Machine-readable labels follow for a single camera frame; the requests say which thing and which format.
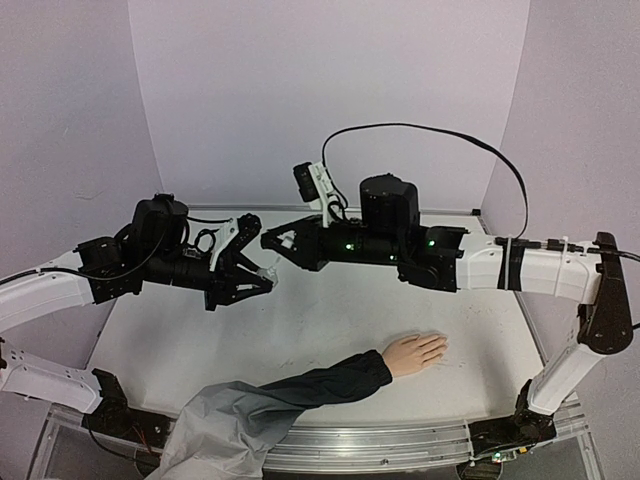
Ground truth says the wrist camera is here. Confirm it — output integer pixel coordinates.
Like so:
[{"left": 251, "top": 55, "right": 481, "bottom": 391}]
[
  {"left": 210, "top": 213, "right": 262, "bottom": 272},
  {"left": 293, "top": 162, "right": 338, "bottom": 227}
]

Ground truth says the aluminium table front rail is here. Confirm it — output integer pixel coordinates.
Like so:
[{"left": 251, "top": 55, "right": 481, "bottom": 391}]
[{"left": 29, "top": 395, "right": 602, "bottom": 479}]

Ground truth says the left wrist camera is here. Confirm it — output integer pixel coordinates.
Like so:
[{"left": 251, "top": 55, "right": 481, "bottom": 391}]
[{"left": 210, "top": 213, "right": 262, "bottom": 272}]

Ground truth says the clear nail polish bottle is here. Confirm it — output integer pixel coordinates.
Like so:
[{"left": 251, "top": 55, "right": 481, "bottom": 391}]
[{"left": 256, "top": 265, "right": 278, "bottom": 288}]

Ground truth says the black and grey sleeve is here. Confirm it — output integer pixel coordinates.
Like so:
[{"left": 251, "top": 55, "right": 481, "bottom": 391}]
[{"left": 148, "top": 350, "right": 392, "bottom": 479}]

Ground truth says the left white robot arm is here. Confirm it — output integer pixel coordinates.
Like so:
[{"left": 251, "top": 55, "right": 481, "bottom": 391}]
[{"left": 1, "top": 194, "right": 276, "bottom": 437}]

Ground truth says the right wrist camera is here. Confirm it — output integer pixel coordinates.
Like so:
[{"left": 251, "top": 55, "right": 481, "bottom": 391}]
[{"left": 293, "top": 162, "right": 338, "bottom": 227}]

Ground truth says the aluminium table back rail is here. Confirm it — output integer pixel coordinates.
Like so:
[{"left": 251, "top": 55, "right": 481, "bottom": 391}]
[{"left": 187, "top": 204, "right": 482, "bottom": 217}]

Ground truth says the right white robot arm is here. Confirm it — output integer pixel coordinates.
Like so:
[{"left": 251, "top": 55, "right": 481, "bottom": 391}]
[{"left": 261, "top": 174, "right": 633, "bottom": 416}]

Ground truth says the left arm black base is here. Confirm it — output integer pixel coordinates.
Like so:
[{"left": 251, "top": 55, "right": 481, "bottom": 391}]
[{"left": 82, "top": 368, "right": 171, "bottom": 454}]

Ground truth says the black camera cable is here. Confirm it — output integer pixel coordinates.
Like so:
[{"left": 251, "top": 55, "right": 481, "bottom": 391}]
[
  {"left": 320, "top": 122, "right": 529, "bottom": 238},
  {"left": 187, "top": 215, "right": 224, "bottom": 256}
]

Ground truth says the right black camera cable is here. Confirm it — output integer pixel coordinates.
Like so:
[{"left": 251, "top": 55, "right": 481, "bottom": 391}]
[{"left": 320, "top": 122, "right": 529, "bottom": 238}]

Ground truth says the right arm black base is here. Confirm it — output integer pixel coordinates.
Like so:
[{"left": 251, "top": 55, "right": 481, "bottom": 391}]
[{"left": 468, "top": 380, "right": 557, "bottom": 460}]

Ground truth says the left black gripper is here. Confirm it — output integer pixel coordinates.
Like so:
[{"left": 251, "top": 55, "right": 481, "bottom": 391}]
[{"left": 144, "top": 247, "right": 275, "bottom": 312}]

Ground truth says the left black camera cable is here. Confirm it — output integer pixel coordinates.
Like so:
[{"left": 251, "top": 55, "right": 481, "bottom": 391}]
[{"left": 187, "top": 215, "right": 224, "bottom": 256}]

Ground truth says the mannequin hand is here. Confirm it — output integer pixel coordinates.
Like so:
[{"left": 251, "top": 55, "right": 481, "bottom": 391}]
[{"left": 382, "top": 334, "right": 448, "bottom": 378}]

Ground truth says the aluminium table rail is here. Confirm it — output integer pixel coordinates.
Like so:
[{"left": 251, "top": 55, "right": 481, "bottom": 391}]
[
  {"left": 29, "top": 395, "right": 602, "bottom": 479},
  {"left": 187, "top": 204, "right": 482, "bottom": 217}
]

